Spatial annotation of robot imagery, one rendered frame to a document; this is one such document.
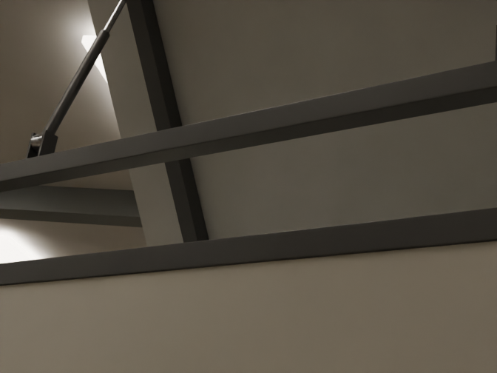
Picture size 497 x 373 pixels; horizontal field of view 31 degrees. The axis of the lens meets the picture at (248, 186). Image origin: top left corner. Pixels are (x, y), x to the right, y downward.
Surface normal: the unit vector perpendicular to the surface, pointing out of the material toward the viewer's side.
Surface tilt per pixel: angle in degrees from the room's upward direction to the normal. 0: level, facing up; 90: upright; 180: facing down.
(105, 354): 90
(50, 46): 180
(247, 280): 90
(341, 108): 90
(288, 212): 126
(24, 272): 90
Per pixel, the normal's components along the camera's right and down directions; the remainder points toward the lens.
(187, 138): -0.57, -0.39
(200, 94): -0.54, 0.22
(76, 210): -0.18, -0.41
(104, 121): -0.14, 0.91
